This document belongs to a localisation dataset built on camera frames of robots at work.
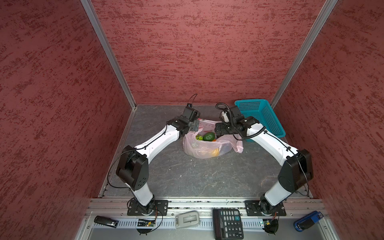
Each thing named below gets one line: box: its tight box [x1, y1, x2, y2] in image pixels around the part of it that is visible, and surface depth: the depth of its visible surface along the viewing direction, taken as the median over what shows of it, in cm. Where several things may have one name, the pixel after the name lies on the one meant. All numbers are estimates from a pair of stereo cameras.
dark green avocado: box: [203, 131, 216, 142], surface depth 98 cm
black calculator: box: [212, 208, 244, 240], surface depth 70 cm
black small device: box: [94, 215, 119, 229], surface depth 69 cm
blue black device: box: [293, 210, 324, 232], surface depth 71 cm
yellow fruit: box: [211, 147, 220, 157], surface depth 90 cm
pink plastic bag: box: [182, 119, 244, 159], surface depth 87 cm
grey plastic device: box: [175, 210, 200, 229], surface depth 70 cm
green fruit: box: [195, 134, 203, 141], surface depth 96 cm
